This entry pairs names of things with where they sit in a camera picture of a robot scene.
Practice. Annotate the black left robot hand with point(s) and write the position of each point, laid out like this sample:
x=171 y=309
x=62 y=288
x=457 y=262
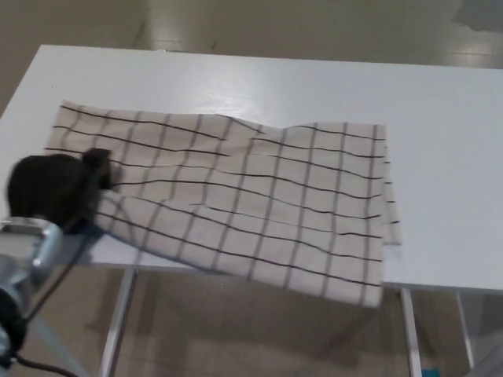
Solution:
x=47 y=188

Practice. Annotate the white towel with black grid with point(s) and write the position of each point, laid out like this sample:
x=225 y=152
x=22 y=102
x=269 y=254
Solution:
x=251 y=204

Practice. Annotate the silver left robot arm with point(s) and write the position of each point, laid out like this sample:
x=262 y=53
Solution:
x=27 y=251

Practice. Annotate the white slanted table leg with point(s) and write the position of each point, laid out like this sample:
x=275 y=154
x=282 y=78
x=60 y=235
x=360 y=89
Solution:
x=117 y=326

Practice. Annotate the grey metal stand leg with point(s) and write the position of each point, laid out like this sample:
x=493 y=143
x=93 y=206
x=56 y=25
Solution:
x=59 y=349

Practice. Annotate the blue floor marker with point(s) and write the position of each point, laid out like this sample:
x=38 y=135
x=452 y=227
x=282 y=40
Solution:
x=431 y=372

